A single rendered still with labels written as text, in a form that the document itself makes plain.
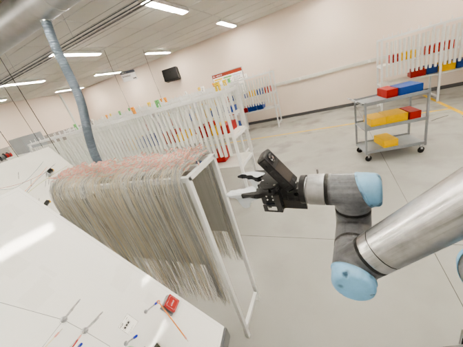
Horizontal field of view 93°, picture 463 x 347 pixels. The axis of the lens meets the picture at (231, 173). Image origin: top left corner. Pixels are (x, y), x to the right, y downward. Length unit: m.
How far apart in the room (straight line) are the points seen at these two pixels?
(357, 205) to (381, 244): 0.12
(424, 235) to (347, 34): 8.04
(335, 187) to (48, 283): 0.91
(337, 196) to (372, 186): 0.07
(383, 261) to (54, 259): 0.96
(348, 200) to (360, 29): 7.95
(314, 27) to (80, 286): 8.17
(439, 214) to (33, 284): 1.02
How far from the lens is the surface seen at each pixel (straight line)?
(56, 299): 0.98
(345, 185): 0.53
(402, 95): 4.20
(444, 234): 0.43
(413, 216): 0.43
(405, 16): 8.56
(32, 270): 1.00
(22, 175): 4.02
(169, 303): 1.04
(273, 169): 0.53
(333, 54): 8.33
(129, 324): 1.00
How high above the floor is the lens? 1.85
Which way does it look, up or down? 23 degrees down
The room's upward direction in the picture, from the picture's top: 16 degrees counter-clockwise
